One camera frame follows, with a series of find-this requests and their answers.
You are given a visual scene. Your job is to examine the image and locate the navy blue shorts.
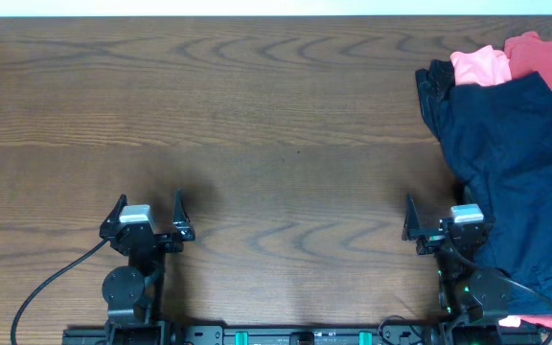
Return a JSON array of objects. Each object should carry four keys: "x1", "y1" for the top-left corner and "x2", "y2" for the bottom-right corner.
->
[{"x1": 439, "y1": 73, "x2": 552, "y2": 314}]

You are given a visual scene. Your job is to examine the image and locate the pink garment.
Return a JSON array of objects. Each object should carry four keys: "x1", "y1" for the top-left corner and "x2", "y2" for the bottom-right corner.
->
[{"x1": 450, "y1": 45, "x2": 512, "y2": 86}]

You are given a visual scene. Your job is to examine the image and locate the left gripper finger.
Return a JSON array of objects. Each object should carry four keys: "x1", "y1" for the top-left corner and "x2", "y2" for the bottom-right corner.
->
[
  {"x1": 172, "y1": 189, "x2": 196, "y2": 242},
  {"x1": 99, "y1": 194, "x2": 127, "y2": 239}
]

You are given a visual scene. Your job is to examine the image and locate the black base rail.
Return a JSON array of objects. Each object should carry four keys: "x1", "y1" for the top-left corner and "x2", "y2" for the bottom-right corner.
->
[{"x1": 61, "y1": 320, "x2": 543, "y2": 345}]

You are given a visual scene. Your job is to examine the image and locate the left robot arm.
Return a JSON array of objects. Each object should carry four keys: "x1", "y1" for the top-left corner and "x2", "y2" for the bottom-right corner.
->
[{"x1": 100, "y1": 190, "x2": 196, "y2": 344}]

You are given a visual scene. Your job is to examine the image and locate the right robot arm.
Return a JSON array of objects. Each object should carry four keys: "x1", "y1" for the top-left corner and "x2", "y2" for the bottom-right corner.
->
[{"x1": 402, "y1": 196, "x2": 512, "y2": 344}]

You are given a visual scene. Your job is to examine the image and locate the red garment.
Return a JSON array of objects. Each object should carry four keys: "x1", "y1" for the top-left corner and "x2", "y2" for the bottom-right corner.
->
[{"x1": 504, "y1": 32, "x2": 552, "y2": 91}]

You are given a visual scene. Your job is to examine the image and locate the black patterned garment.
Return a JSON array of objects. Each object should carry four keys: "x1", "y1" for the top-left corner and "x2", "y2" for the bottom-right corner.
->
[{"x1": 415, "y1": 59, "x2": 455, "y2": 141}]

